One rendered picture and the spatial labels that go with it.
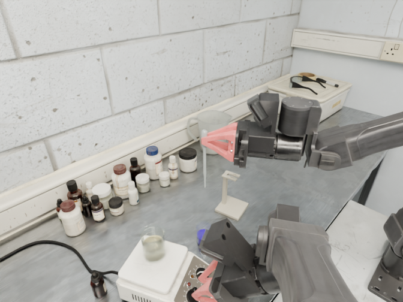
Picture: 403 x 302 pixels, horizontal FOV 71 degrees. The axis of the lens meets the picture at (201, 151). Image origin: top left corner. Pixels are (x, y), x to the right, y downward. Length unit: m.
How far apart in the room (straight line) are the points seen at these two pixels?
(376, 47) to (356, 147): 1.11
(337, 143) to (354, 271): 0.38
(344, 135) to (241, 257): 0.30
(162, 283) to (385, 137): 0.51
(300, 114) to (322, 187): 0.56
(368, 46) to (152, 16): 1.08
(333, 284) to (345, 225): 0.70
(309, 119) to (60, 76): 0.66
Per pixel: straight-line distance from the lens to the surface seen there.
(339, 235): 0.92
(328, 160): 0.58
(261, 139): 0.56
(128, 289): 0.68
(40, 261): 0.88
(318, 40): 1.75
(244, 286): 0.47
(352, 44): 1.69
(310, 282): 0.26
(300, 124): 0.55
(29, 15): 0.86
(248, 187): 1.00
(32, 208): 0.96
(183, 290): 0.66
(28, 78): 0.87
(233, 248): 0.44
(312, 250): 0.32
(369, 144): 0.60
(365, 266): 0.87
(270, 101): 0.54
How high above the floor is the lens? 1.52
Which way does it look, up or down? 32 degrees down
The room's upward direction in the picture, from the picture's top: straight up
